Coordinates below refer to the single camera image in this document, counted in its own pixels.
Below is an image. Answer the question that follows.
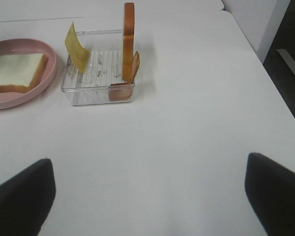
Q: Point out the bread slice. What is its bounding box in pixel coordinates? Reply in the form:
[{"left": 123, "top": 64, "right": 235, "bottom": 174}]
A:
[
  {"left": 0, "top": 53, "right": 48, "bottom": 93},
  {"left": 122, "top": 2, "right": 135, "bottom": 81}
]

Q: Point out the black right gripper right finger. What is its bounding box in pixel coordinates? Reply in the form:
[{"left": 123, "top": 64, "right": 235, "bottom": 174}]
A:
[{"left": 244, "top": 152, "right": 295, "bottom": 236}]

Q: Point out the bacon strip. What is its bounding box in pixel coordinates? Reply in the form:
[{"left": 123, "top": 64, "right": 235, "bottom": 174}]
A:
[{"left": 109, "top": 51, "right": 140, "bottom": 101}]

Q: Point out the clear right plastic tray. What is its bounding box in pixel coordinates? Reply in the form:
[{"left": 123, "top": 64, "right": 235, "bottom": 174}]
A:
[{"left": 60, "top": 29, "right": 135, "bottom": 106}]

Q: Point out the pink round plate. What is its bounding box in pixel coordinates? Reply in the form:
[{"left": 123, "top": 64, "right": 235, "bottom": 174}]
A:
[{"left": 0, "top": 38, "right": 57, "bottom": 110}]

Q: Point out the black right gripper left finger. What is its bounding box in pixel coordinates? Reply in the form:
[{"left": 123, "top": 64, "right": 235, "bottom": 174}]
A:
[{"left": 0, "top": 158, "right": 56, "bottom": 236}]

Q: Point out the yellow cheese slice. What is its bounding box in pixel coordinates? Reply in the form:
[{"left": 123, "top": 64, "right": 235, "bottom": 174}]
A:
[{"left": 65, "top": 22, "right": 90, "bottom": 74}]

